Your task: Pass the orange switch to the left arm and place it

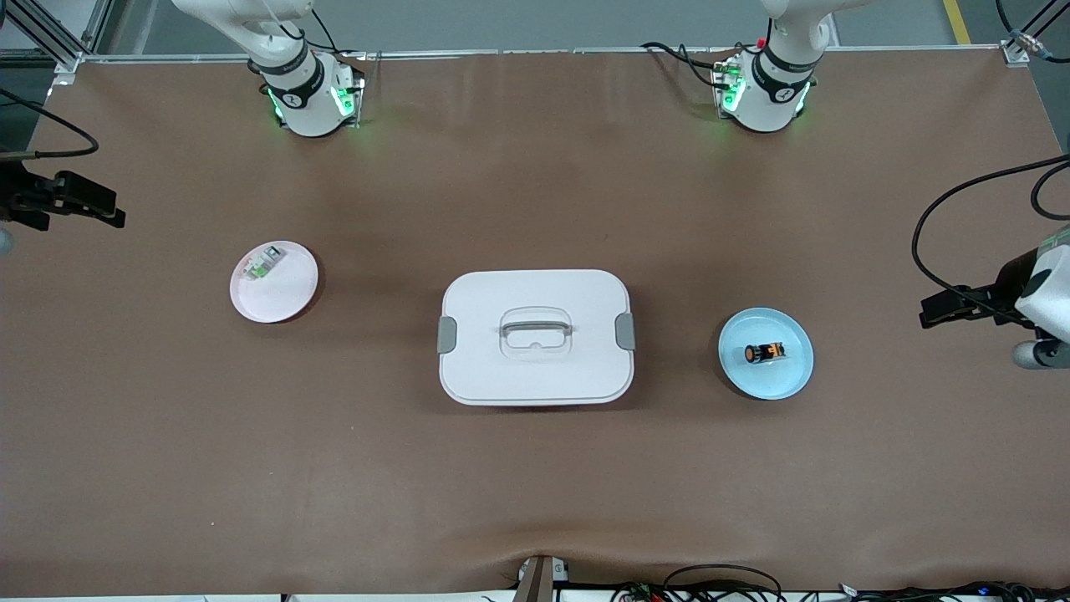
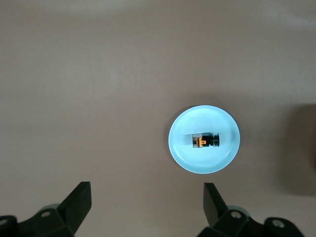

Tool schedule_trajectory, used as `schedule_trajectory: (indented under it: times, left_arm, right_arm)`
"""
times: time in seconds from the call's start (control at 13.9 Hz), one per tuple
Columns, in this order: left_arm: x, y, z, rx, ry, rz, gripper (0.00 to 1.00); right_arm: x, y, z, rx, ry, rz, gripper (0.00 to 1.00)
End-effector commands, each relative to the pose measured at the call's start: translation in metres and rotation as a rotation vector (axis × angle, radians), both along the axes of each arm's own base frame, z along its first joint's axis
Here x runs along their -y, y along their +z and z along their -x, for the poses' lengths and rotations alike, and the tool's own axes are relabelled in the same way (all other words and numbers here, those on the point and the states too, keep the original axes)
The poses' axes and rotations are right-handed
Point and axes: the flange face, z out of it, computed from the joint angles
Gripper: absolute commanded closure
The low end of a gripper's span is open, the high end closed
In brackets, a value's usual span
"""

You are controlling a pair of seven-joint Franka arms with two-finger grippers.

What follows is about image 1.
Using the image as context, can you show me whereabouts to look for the white lidded box grey latches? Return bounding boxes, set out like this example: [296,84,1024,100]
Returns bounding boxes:
[438,268,636,407]

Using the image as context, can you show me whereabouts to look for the light blue round plate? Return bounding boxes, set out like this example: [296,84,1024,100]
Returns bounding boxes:
[718,307,814,401]

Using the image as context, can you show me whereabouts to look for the pink round plate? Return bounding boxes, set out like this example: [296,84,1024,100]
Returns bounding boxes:
[230,241,319,324]

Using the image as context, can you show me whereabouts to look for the aluminium frame profile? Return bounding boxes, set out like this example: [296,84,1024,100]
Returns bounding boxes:
[1001,0,1070,68]
[0,0,115,84]

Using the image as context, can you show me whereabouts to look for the green white switch block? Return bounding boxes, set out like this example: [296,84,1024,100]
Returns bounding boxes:
[243,246,283,280]

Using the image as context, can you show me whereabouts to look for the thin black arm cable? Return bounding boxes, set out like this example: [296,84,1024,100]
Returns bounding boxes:
[311,8,340,54]

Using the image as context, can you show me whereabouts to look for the black cable bundle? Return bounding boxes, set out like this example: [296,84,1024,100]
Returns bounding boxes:
[836,579,1070,602]

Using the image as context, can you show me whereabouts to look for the black looped cable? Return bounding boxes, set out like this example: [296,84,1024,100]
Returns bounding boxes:
[663,564,785,602]

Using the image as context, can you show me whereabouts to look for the black cable at arm base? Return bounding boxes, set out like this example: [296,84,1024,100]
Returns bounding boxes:
[641,42,738,89]

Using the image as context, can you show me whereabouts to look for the metal table edge rail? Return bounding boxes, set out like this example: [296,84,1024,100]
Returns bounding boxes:
[79,46,1031,64]

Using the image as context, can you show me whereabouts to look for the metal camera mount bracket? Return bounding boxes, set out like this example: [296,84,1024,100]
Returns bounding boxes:
[514,554,571,602]

